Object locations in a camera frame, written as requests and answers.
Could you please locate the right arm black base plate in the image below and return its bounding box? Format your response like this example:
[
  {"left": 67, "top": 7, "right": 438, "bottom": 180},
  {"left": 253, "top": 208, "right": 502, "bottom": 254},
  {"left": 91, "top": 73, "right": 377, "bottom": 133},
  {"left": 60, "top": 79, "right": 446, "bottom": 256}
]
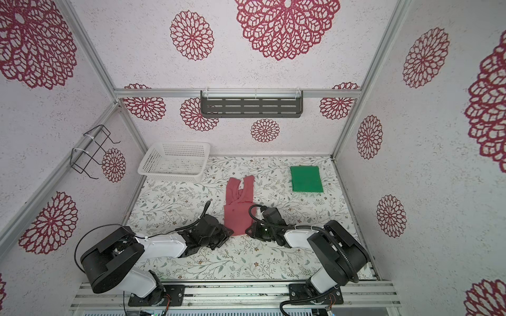
[{"left": 289, "top": 283, "right": 344, "bottom": 305}]

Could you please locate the dark grey wall shelf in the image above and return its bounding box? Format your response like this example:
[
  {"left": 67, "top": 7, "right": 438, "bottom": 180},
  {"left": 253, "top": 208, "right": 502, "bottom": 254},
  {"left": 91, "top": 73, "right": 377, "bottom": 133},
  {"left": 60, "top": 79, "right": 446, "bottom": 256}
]
[{"left": 200, "top": 90, "right": 304, "bottom": 119}]

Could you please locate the green tank top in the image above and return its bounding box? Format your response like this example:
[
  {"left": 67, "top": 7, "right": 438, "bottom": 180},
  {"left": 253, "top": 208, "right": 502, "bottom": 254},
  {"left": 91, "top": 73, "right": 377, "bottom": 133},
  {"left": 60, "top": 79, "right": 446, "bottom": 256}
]
[{"left": 290, "top": 165, "right": 324, "bottom": 193}]

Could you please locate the black wire wall rack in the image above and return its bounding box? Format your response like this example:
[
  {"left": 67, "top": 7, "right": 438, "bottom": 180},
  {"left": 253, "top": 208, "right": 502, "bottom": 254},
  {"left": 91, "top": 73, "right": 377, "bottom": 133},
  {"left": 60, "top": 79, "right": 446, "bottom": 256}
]
[{"left": 69, "top": 125, "right": 121, "bottom": 180}]

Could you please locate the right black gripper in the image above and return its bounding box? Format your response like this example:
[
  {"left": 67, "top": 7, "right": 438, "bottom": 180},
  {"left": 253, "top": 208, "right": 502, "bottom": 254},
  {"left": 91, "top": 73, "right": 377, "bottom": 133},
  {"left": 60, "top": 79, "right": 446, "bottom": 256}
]
[{"left": 244, "top": 222, "right": 277, "bottom": 242}]

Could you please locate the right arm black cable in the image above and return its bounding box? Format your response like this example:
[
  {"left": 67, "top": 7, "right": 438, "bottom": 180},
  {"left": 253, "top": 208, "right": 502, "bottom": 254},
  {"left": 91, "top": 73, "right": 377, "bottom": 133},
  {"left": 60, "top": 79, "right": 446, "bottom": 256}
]
[{"left": 248, "top": 204, "right": 361, "bottom": 316}]

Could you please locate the aluminium front rail frame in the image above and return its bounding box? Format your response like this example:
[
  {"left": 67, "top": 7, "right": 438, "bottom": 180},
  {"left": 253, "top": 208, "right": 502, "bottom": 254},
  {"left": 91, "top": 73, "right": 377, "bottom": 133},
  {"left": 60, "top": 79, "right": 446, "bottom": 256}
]
[{"left": 69, "top": 280, "right": 401, "bottom": 315}]

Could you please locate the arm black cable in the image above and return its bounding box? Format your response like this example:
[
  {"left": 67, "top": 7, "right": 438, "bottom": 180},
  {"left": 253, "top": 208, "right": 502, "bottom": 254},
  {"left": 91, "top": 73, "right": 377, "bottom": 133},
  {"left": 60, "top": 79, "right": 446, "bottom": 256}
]
[
  {"left": 248, "top": 204, "right": 361, "bottom": 316},
  {"left": 74, "top": 199, "right": 213, "bottom": 316}
]

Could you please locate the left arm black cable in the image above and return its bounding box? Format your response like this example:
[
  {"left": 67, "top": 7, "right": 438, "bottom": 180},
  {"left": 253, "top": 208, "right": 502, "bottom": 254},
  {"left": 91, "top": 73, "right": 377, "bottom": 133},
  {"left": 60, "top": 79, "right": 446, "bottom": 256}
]
[{"left": 74, "top": 199, "right": 213, "bottom": 316}]

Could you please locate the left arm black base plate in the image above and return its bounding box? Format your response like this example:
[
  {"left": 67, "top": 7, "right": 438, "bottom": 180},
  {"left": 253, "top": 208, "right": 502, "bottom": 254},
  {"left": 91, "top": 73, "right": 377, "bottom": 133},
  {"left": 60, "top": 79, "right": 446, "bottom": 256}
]
[{"left": 127, "top": 284, "right": 185, "bottom": 308}]

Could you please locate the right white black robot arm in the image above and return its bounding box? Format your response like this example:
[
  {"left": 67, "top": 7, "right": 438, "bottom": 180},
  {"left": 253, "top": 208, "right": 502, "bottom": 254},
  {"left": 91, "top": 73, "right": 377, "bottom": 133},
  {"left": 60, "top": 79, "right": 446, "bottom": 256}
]
[{"left": 246, "top": 204, "right": 370, "bottom": 297}]

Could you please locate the pink red tank top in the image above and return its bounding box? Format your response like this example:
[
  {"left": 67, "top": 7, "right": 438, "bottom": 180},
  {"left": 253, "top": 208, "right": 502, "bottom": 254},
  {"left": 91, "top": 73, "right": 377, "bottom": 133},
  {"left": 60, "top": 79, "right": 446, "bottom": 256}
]
[{"left": 224, "top": 175, "right": 255, "bottom": 236}]

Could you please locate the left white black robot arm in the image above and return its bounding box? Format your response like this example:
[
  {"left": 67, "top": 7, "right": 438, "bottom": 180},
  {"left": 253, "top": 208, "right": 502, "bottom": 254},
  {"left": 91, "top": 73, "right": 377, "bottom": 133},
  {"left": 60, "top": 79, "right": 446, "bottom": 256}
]
[{"left": 79, "top": 214, "right": 233, "bottom": 305}]

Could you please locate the white plastic laundry basket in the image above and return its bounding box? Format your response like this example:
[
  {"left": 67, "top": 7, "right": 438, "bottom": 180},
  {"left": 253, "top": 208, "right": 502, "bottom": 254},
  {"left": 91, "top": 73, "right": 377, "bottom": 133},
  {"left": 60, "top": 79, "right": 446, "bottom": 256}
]
[{"left": 138, "top": 141, "right": 211, "bottom": 182}]

